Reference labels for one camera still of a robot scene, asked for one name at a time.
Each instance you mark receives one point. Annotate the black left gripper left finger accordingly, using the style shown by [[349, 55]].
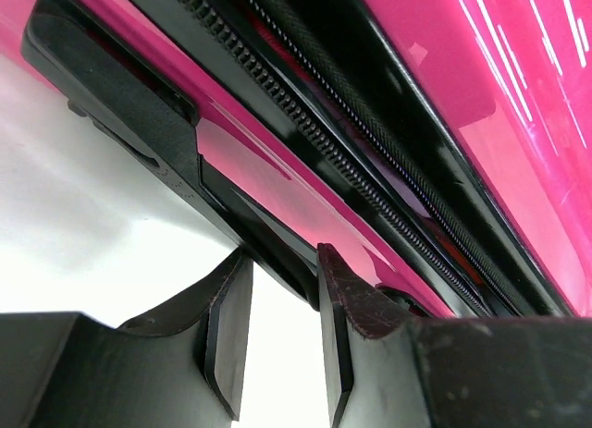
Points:
[[180, 364]]

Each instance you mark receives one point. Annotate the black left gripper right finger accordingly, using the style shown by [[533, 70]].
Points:
[[387, 367]]

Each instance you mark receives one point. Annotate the pink and teal suitcase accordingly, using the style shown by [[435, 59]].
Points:
[[442, 147]]

